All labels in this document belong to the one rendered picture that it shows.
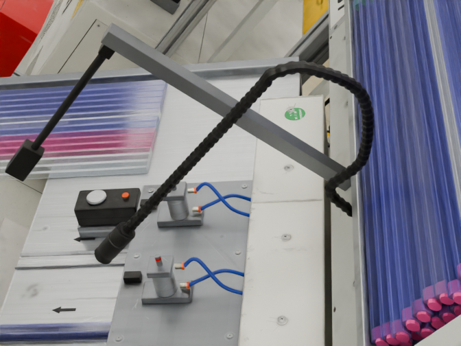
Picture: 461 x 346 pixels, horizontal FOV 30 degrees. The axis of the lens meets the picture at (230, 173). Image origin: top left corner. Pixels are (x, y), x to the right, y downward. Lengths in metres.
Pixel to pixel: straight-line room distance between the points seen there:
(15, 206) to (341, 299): 1.77
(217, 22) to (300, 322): 1.69
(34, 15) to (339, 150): 0.93
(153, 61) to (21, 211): 1.71
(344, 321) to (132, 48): 0.30
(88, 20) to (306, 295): 1.45
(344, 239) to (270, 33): 1.79
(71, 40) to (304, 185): 1.36
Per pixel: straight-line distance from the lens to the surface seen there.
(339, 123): 0.95
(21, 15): 1.70
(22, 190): 2.51
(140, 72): 1.29
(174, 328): 0.86
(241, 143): 1.14
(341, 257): 0.81
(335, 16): 1.14
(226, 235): 0.93
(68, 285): 1.01
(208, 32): 2.36
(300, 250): 0.88
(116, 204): 1.02
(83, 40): 2.22
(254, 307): 0.83
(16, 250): 1.55
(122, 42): 0.77
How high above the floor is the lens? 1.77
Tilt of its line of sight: 35 degrees down
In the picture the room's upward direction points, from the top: 45 degrees clockwise
